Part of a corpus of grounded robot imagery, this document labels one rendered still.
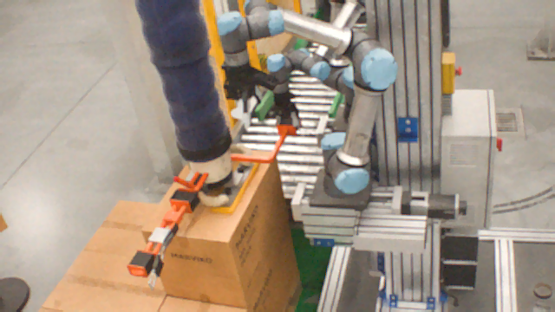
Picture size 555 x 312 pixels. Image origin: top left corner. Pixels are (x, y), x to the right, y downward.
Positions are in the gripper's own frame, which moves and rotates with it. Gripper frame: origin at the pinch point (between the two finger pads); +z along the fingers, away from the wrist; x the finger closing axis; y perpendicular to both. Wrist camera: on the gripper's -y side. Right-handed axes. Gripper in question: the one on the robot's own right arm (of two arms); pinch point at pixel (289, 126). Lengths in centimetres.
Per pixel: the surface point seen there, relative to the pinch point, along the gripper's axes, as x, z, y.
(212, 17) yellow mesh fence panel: -70, -18, -81
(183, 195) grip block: -27, -1, 54
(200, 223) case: -24, 14, 53
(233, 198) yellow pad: -13.7, 11.0, 39.2
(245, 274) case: -8, 39, 55
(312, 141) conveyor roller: -13, 53, -63
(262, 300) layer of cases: -8, 64, 47
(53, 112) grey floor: -303, 107, -163
